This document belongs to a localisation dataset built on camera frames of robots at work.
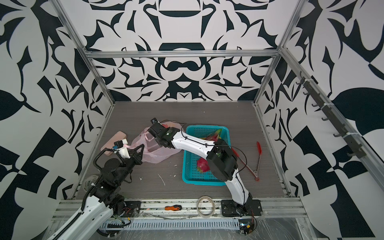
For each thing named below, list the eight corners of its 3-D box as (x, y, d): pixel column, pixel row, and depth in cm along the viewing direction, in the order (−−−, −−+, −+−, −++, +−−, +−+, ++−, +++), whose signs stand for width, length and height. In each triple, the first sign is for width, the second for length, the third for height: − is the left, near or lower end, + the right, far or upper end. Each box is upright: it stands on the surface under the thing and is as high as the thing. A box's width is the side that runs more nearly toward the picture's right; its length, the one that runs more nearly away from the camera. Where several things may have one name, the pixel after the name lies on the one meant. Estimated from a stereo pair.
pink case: (101, 151, 96) (98, 148, 93) (120, 132, 105) (117, 129, 102) (109, 156, 94) (106, 153, 91) (128, 137, 103) (126, 133, 100)
